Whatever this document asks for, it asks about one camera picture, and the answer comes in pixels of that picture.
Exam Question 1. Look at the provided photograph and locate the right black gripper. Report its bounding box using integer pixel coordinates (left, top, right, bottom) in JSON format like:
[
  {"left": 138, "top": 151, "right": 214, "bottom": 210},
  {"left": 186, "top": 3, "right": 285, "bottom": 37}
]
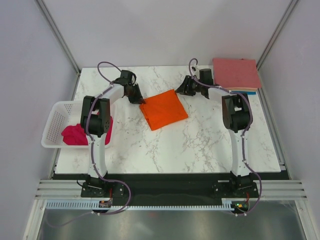
[{"left": 175, "top": 75, "right": 203, "bottom": 97}]

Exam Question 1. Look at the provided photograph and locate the orange t-shirt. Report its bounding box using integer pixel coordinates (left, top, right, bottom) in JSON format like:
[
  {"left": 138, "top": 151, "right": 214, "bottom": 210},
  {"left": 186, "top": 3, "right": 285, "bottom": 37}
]
[{"left": 139, "top": 89, "right": 189, "bottom": 131}]

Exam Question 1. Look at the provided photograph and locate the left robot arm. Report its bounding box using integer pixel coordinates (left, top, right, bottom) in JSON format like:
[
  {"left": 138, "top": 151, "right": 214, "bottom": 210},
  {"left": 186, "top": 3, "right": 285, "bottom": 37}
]
[{"left": 80, "top": 70, "right": 145, "bottom": 197}]

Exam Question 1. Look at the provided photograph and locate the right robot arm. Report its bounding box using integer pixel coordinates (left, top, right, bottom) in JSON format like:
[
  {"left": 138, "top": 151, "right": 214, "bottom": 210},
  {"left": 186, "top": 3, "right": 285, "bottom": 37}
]
[{"left": 175, "top": 66, "right": 253, "bottom": 197}]

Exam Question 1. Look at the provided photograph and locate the folded pink t-shirt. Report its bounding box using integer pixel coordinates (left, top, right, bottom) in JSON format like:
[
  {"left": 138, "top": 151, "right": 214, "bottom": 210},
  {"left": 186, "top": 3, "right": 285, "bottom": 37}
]
[{"left": 212, "top": 58, "right": 262, "bottom": 89}]

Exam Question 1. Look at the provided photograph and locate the folded peach t-shirt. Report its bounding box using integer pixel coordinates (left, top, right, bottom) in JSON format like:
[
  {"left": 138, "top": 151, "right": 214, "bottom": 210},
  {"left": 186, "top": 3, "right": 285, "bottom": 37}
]
[{"left": 227, "top": 87, "right": 258, "bottom": 93}]

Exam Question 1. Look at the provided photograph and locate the magenta t-shirt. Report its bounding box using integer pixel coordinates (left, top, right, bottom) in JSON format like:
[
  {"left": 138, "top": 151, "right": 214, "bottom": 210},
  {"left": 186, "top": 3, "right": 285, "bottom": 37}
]
[{"left": 61, "top": 116, "right": 114, "bottom": 146}]

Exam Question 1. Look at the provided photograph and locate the white plastic basket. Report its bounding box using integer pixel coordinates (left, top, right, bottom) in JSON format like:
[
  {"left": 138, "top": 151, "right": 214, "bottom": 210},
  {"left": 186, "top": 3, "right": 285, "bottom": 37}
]
[{"left": 40, "top": 100, "right": 118, "bottom": 149}]

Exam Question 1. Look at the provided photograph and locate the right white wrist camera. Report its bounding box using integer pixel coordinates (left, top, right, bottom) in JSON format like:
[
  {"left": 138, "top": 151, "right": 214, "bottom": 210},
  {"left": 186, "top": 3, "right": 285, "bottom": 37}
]
[{"left": 191, "top": 65, "right": 200, "bottom": 79}]

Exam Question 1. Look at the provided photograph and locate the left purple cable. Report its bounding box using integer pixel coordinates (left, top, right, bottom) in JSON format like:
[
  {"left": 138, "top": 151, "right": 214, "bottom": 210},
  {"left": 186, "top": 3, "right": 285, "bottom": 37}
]
[{"left": 84, "top": 61, "right": 132, "bottom": 216}]

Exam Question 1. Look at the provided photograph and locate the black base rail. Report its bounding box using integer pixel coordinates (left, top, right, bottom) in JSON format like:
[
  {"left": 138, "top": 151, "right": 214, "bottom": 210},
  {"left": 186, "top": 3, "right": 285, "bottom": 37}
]
[{"left": 80, "top": 173, "right": 259, "bottom": 206}]

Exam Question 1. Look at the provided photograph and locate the right aluminium frame post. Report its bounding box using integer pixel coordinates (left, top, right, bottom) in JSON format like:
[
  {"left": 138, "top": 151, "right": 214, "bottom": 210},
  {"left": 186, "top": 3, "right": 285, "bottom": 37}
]
[{"left": 256, "top": 0, "right": 300, "bottom": 71}]

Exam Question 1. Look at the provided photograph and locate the aluminium frame post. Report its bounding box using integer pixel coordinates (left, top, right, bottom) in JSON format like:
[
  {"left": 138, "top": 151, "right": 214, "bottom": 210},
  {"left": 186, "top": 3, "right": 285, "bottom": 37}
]
[
  {"left": 256, "top": 0, "right": 300, "bottom": 71},
  {"left": 34, "top": 0, "right": 81, "bottom": 76}
]

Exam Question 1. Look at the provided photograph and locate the white slotted cable duct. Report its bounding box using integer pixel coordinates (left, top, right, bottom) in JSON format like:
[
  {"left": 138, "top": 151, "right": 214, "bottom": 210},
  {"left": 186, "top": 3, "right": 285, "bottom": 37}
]
[{"left": 45, "top": 199, "right": 249, "bottom": 211}]

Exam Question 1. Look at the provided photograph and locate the left aluminium frame post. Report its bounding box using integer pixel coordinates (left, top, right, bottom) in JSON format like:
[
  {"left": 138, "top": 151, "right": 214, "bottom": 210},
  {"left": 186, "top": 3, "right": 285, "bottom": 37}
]
[{"left": 34, "top": 0, "right": 81, "bottom": 76}]

